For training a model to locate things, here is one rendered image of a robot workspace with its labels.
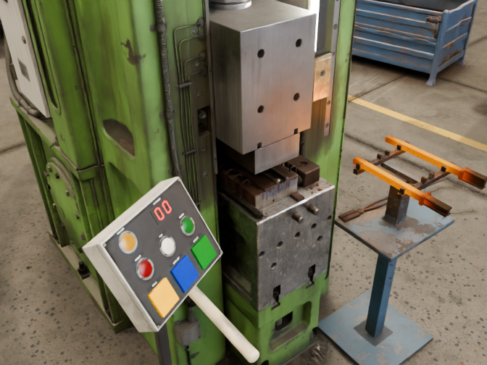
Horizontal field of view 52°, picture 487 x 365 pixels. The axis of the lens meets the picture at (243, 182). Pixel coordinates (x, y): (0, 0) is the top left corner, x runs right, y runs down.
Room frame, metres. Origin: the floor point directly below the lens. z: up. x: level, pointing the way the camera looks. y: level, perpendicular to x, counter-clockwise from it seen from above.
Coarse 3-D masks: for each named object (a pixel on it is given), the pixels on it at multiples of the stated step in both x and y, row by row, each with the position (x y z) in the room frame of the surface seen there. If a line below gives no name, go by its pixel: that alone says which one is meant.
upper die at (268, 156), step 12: (216, 144) 1.61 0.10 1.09; (276, 144) 1.48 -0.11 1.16; (288, 144) 1.51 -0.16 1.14; (240, 156) 1.49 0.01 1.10; (252, 156) 1.43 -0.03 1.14; (264, 156) 1.45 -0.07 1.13; (276, 156) 1.48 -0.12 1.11; (288, 156) 1.51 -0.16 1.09; (252, 168) 1.43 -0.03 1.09; (264, 168) 1.45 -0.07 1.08
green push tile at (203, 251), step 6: (198, 240) 1.12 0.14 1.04; (204, 240) 1.13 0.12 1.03; (198, 246) 1.10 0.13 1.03; (204, 246) 1.12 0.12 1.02; (210, 246) 1.13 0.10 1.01; (192, 252) 1.08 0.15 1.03; (198, 252) 1.09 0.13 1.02; (204, 252) 1.10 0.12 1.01; (210, 252) 1.12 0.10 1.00; (198, 258) 1.08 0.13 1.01; (204, 258) 1.09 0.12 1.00; (210, 258) 1.11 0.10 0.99; (204, 264) 1.08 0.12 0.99
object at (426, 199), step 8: (360, 160) 1.65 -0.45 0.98; (368, 168) 1.60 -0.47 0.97; (376, 168) 1.59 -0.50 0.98; (376, 176) 1.57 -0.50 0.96; (384, 176) 1.54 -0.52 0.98; (392, 176) 1.54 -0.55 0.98; (392, 184) 1.51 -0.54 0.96; (400, 184) 1.48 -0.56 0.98; (408, 184) 1.48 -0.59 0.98; (408, 192) 1.45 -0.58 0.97; (416, 192) 1.43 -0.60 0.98; (424, 200) 1.39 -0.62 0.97; (432, 200) 1.38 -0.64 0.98; (432, 208) 1.36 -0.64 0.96; (440, 208) 1.35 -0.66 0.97; (448, 208) 1.33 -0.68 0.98
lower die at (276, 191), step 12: (228, 156) 1.68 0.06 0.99; (228, 168) 1.61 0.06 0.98; (240, 168) 1.60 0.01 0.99; (276, 168) 1.59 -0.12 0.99; (228, 180) 1.55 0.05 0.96; (240, 180) 1.53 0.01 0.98; (252, 180) 1.51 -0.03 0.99; (264, 180) 1.51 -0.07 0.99; (276, 180) 1.49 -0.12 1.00; (288, 180) 1.52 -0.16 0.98; (240, 192) 1.49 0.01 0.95; (252, 192) 1.45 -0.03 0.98; (264, 192) 1.45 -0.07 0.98; (276, 192) 1.48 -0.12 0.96; (288, 192) 1.52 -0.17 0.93; (252, 204) 1.44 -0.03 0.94; (264, 204) 1.45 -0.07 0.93
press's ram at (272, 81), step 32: (256, 0) 1.74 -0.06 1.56; (224, 32) 1.46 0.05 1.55; (256, 32) 1.43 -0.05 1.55; (288, 32) 1.50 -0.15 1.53; (224, 64) 1.46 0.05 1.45; (256, 64) 1.43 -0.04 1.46; (288, 64) 1.50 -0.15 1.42; (224, 96) 1.47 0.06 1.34; (256, 96) 1.43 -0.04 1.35; (288, 96) 1.51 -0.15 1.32; (224, 128) 1.47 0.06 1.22; (256, 128) 1.43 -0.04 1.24; (288, 128) 1.51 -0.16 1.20
